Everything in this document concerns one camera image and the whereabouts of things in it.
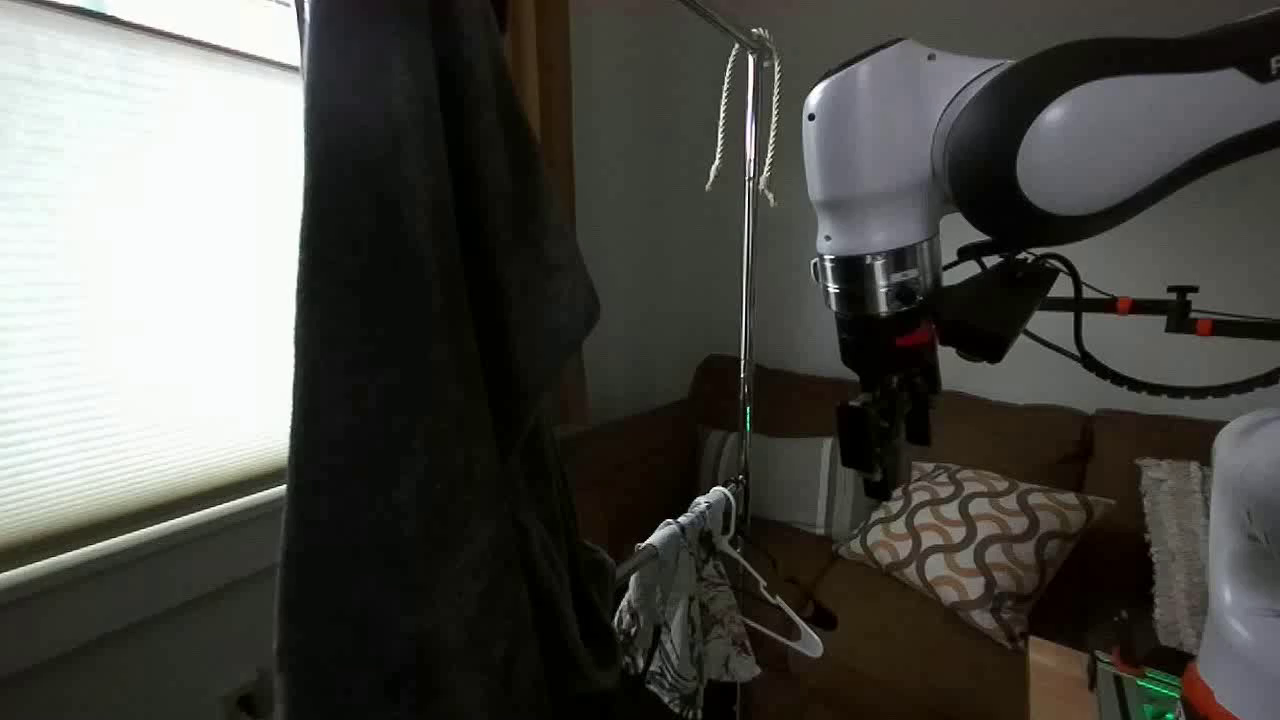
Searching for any brown curtain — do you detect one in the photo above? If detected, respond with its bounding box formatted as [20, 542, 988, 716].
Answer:
[498, 0, 591, 432]

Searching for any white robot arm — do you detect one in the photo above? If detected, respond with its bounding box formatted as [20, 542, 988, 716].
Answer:
[800, 6, 1280, 491]

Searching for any patterned white cloth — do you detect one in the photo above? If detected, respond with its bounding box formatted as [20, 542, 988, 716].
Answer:
[610, 538, 760, 720]

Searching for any white fuzzy blanket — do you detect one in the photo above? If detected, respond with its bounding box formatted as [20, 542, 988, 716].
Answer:
[1139, 457, 1209, 651]

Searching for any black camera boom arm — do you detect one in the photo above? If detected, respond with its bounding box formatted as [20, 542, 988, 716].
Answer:
[1044, 284, 1280, 339]

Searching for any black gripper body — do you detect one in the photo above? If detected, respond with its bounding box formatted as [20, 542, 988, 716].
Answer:
[837, 313, 941, 499]

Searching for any dark hanging garment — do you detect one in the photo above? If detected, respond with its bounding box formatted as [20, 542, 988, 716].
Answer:
[277, 0, 614, 720]

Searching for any brown wave patterned pillow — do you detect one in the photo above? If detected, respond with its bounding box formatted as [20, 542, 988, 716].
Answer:
[837, 458, 1113, 649]

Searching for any brown sofa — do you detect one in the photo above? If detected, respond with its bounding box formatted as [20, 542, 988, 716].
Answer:
[562, 354, 1215, 720]

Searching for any top metal rack rail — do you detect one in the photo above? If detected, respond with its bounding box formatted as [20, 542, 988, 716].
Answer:
[678, 0, 770, 57]

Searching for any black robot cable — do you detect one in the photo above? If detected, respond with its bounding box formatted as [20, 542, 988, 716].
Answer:
[950, 237, 1280, 399]

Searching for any metal clothes rack pole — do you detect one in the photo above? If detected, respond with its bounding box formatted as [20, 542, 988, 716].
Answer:
[731, 47, 756, 532]

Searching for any grey striped pillow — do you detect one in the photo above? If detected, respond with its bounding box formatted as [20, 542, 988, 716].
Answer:
[700, 426, 873, 538]

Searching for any white window blind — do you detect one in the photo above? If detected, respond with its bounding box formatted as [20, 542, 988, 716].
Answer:
[0, 0, 299, 547]

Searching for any white plastic clothes hanger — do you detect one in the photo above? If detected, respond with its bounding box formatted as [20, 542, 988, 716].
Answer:
[694, 484, 822, 660]

